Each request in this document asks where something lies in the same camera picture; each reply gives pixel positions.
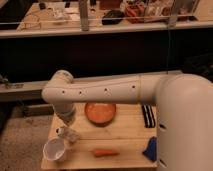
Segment orange carrot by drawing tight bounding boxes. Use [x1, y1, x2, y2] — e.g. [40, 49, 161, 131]
[92, 149, 120, 157]

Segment orange bowl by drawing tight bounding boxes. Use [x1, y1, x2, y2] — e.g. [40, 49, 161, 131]
[85, 103, 116, 125]

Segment wooden table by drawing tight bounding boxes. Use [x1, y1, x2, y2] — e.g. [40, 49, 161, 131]
[41, 104, 157, 170]

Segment blue cloth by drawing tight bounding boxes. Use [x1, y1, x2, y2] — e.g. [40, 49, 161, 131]
[142, 137, 157, 162]

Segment black and white striped object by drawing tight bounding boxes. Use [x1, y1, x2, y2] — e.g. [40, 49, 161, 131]
[141, 105, 156, 128]

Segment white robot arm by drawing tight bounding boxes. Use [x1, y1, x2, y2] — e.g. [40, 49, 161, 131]
[42, 70, 213, 171]

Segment black bag on shelf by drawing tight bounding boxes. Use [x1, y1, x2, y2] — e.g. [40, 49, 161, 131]
[102, 10, 124, 25]

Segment white plastic cup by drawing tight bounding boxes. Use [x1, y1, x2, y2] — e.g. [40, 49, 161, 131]
[43, 138, 67, 162]

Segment clear plastic bottle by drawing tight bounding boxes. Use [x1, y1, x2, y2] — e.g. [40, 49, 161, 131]
[56, 126, 80, 144]

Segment grey vertical post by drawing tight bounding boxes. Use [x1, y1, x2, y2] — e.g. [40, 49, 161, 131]
[78, 0, 89, 31]

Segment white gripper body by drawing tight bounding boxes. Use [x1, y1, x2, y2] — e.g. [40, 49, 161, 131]
[53, 103, 76, 125]

